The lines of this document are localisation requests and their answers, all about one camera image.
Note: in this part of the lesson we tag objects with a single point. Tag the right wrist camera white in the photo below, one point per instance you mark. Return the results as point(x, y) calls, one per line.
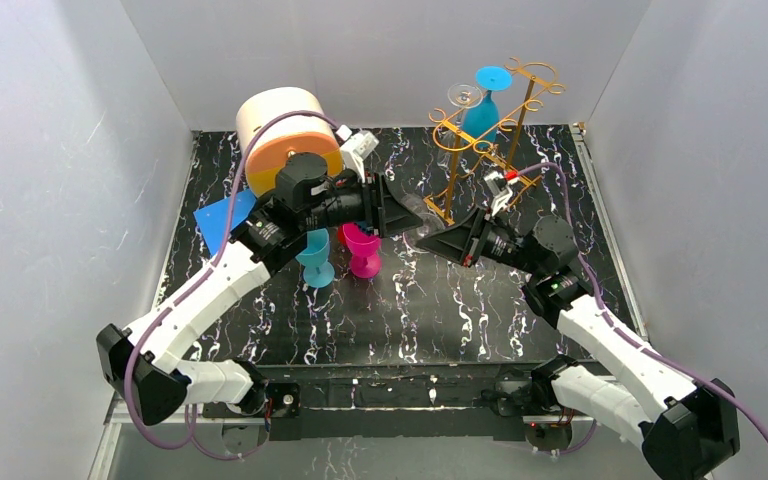
point(499, 186)

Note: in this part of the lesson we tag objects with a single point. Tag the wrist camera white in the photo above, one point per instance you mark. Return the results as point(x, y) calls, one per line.
point(354, 150)
point(499, 186)

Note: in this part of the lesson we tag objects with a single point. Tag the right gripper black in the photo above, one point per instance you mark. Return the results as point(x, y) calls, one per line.
point(476, 237)

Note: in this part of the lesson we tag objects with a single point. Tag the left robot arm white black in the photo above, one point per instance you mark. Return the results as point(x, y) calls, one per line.
point(144, 361)

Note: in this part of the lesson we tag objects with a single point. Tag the light blue wine glass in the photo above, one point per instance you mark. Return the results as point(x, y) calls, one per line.
point(317, 272)

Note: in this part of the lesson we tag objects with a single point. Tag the clear wine glass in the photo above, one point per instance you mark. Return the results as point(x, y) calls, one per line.
point(463, 97)
point(431, 222)

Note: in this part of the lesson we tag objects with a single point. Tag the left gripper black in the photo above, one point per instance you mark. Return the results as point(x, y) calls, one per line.
point(376, 206)

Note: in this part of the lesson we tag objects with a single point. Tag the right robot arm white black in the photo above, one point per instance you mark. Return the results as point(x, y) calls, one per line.
point(685, 428)

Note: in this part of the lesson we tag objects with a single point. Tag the magenta wine glass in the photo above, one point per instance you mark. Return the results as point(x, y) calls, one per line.
point(364, 248)

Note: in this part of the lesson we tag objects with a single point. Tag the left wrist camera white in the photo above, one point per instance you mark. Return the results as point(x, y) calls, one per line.
point(354, 150)

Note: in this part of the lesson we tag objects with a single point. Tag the teal wine glass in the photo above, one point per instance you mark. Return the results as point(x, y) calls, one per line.
point(481, 120)

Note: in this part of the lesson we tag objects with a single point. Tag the gold wire glass rack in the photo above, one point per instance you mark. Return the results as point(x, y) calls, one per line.
point(470, 154)

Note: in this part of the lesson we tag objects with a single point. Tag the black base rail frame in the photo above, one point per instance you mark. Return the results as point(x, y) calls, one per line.
point(386, 401)

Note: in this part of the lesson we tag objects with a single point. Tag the white cylindrical drawer box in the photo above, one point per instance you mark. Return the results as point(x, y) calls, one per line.
point(298, 134)

